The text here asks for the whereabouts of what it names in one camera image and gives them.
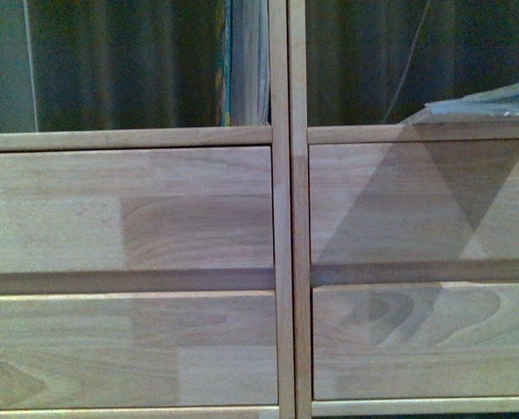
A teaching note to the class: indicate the lower left wooden drawer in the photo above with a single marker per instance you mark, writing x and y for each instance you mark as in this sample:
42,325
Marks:
142,350

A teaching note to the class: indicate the upper left wooden drawer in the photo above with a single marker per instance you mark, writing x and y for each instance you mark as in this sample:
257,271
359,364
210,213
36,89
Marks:
136,210

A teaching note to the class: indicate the right wooden shelf cabinet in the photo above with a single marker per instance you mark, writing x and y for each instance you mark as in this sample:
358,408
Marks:
421,126

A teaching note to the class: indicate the teal cover standing book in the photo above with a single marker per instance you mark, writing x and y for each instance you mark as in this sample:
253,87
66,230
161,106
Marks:
242,79

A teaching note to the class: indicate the white panel at left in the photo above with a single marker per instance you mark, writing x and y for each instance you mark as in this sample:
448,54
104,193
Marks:
17,106

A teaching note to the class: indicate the left wooden shelf cabinet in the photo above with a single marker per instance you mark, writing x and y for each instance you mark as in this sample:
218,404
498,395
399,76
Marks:
276,279

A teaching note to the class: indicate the wooden drawer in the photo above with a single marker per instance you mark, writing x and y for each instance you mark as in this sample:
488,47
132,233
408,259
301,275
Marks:
414,202
415,341
142,350
136,210

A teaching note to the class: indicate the wooden shelf cabinet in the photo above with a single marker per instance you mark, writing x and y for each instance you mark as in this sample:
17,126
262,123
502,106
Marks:
421,126
276,279

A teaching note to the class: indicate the white cover book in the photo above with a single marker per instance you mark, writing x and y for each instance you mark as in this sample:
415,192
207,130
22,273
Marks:
502,101

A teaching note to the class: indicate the lower right wooden drawer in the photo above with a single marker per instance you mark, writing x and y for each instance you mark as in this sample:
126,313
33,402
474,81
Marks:
415,341

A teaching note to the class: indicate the upper right wooden drawer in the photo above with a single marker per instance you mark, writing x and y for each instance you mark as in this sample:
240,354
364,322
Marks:
414,202

